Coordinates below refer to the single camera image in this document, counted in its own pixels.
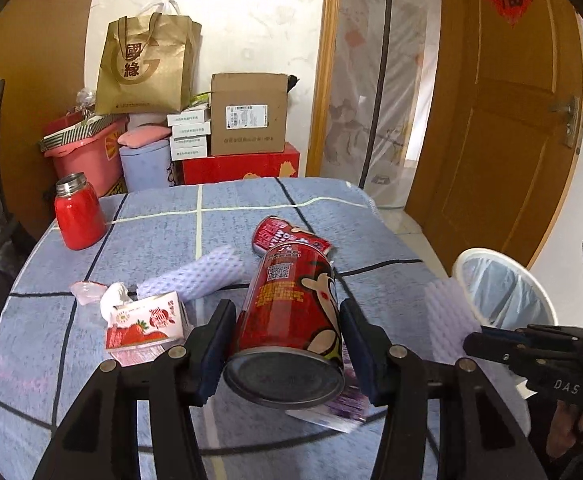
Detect wooden door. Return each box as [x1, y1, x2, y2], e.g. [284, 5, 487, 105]
[406, 0, 583, 269]

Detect white foam net sleeve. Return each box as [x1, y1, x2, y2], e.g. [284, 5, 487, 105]
[425, 278, 480, 364]

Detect strawberry milk carton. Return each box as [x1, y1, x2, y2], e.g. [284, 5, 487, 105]
[100, 283, 193, 366]

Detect purple tissue pack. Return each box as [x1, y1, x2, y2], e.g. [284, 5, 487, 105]
[286, 348, 371, 434]

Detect brown cardboard box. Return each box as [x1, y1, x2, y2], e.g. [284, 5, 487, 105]
[210, 73, 288, 156]

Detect red cartoon can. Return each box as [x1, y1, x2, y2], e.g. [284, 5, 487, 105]
[223, 242, 345, 410]

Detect pink cushion lid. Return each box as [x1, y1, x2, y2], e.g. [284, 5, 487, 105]
[117, 125, 171, 150]

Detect brass door handle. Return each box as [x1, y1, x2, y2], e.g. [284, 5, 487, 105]
[551, 96, 580, 148]

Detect pink plastic basket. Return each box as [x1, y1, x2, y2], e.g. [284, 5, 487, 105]
[39, 115, 129, 197]

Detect right hand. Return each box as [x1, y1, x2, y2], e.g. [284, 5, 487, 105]
[546, 401, 583, 458]

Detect transparent zip door curtain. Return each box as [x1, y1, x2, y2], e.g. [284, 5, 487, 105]
[321, 0, 441, 209]

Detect red drink can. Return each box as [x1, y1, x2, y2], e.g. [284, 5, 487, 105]
[252, 216, 335, 257]

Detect stacked white small boxes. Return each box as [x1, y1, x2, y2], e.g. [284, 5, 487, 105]
[167, 104, 211, 162]

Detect white round trash bin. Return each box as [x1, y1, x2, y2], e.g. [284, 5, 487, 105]
[452, 248, 557, 330]

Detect light blue plastic bucket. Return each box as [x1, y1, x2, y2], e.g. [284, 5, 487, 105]
[119, 139, 176, 192]

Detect blue plaid tablecloth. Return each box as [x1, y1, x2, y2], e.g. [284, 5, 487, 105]
[0, 175, 533, 480]

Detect red thermos bottle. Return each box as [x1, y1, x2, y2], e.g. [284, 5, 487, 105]
[54, 172, 106, 250]

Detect red flat gift box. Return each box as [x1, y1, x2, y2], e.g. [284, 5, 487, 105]
[181, 143, 300, 185]

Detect gold paper gift bag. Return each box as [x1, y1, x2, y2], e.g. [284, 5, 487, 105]
[95, 4, 202, 115]

